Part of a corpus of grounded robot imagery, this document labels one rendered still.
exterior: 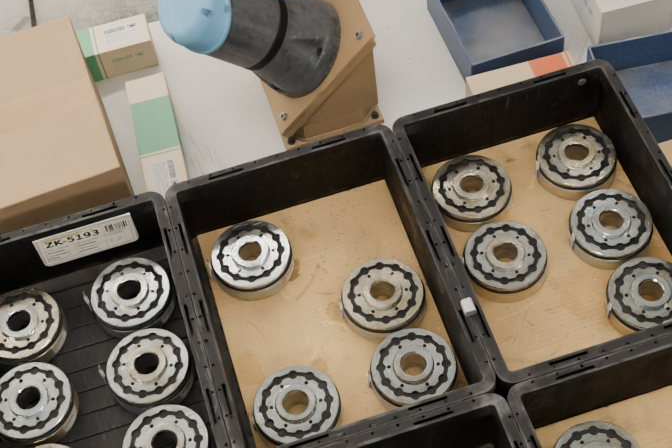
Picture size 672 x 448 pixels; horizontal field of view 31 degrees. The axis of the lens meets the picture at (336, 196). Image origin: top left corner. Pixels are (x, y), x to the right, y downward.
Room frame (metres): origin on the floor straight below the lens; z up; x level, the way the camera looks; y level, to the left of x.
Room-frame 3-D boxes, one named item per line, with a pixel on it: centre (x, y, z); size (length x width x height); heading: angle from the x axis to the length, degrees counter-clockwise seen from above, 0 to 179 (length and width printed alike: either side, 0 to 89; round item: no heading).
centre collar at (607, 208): (0.81, -0.33, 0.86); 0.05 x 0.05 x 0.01
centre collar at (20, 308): (0.81, 0.41, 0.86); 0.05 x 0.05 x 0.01
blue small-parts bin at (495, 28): (1.29, -0.29, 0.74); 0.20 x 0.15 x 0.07; 10
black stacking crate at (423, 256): (0.76, 0.04, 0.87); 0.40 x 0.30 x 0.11; 9
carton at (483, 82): (1.11, -0.30, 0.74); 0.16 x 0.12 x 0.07; 97
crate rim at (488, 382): (0.76, 0.04, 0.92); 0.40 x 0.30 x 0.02; 9
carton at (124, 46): (1.36, 0.37, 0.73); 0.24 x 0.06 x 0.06; 98
